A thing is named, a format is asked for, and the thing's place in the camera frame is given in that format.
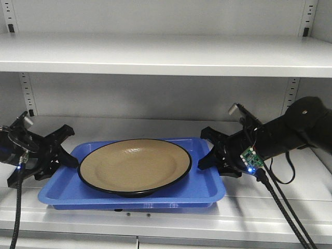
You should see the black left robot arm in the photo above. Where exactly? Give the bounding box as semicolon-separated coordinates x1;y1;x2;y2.
1;124;79;181

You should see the green circuit board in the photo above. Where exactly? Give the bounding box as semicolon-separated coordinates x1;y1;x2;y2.
240;146;265;174

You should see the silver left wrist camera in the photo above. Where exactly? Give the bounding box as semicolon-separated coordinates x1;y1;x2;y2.
16;111;33;126

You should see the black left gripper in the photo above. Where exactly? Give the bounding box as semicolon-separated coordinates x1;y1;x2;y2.
6;124;79;187

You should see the blue plastic tray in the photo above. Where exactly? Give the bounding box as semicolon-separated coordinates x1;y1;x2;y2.
38;137;226;210

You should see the white cabinet lower shelf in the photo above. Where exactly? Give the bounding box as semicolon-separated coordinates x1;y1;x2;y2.
0;115;332;244

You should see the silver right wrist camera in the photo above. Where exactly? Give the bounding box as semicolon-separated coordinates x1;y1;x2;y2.
228;103;262;128

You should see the white cabinet upper shelf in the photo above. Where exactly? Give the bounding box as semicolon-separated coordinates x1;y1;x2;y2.
1;33;331;78

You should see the beige plate black rim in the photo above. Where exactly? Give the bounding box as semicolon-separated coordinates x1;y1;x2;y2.
78;139;192;197

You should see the left braided black cable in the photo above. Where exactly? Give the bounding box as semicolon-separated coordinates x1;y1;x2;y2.
9;165;25;249

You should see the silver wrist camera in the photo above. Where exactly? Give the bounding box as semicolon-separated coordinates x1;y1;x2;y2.
228;103;262;128
16;111;33;126

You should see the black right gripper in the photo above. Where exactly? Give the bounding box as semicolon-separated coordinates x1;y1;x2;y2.
198;127;257;178

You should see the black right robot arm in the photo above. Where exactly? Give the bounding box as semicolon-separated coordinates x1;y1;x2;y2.
198;96;331;177

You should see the white cabinet shelf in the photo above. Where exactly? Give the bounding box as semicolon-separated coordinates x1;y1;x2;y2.
0;115;332;244
1;33;331;78

